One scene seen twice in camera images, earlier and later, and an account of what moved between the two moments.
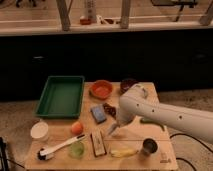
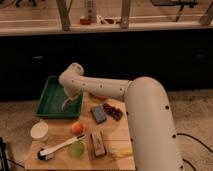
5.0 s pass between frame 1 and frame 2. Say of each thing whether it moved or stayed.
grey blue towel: moved
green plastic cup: stayed
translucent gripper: moved
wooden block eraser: stayed
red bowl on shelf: stayed
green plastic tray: stayed
